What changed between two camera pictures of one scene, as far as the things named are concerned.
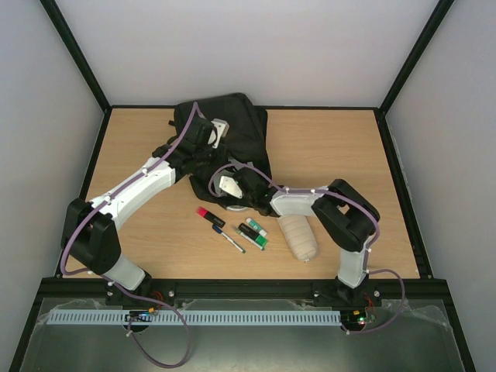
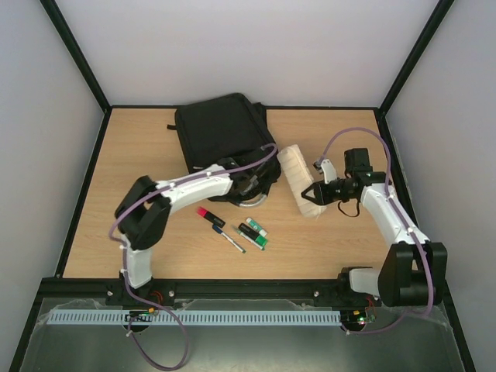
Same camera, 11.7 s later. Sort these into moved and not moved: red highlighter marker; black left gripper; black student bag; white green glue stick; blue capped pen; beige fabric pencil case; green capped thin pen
Moved: black student bag; beige fabric pencil case; black left gripper
Not moved: white green glue stick; green capped thin pen; blue capped pen; red highlighter marker
